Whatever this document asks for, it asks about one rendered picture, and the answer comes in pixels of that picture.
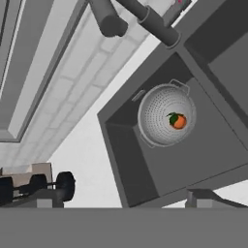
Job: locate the white metal colander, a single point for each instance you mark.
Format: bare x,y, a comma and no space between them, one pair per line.
155,116

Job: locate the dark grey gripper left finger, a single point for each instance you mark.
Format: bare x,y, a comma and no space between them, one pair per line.
48,194

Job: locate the dark grey sink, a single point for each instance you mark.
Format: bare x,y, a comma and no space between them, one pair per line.
193,161

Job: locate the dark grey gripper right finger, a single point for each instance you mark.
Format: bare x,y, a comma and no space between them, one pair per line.
203,194

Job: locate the beige box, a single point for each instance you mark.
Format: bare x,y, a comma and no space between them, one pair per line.
38,171

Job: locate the dark grey tap spout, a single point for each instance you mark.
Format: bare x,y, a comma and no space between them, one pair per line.
155,22

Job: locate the grey wall cupboard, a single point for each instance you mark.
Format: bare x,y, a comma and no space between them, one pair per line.
32,64

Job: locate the orange with green leaf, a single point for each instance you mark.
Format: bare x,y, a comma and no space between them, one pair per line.
178,121

